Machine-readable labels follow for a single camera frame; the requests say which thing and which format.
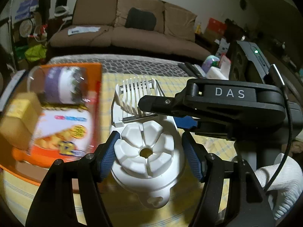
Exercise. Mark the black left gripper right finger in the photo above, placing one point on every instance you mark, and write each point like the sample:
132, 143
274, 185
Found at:
247, 204

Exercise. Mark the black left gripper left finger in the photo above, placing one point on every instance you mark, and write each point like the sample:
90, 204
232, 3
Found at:
53, 204

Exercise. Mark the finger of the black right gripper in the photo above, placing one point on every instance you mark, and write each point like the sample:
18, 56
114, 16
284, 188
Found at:
159, 105

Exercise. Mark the orange cardboard tray box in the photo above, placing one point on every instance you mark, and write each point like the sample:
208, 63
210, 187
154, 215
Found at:
35, 174

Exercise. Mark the white egg slicer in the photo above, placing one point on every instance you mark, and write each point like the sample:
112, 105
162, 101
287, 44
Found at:
149, 155

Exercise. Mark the orange chef snack bag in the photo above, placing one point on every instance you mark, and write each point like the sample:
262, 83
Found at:
65, 133

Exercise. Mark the purple label clear jar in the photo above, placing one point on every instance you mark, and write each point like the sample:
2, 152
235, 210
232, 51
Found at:
59, 85

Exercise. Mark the white gloved hand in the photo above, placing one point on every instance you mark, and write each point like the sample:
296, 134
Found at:
288, 183

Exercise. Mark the yellow checkered cloth mat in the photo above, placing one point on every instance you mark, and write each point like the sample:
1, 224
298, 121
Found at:
124, 207

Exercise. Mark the white box on table edge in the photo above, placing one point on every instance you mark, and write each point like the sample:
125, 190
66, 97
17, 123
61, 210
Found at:
215, 73

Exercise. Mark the brown sofa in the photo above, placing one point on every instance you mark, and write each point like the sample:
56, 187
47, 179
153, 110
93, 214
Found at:
173, 36

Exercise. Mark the small tan cardboard box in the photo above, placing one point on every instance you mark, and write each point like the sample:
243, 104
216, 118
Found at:
20, 119

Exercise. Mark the dark cushion on sofa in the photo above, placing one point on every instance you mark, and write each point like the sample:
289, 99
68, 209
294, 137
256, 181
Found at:
139, 19

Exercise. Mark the white paper on sofa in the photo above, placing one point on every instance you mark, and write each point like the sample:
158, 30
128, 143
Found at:
79, 30

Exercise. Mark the yellow green cloth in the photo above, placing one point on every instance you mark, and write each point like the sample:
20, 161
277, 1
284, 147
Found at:
36, 53

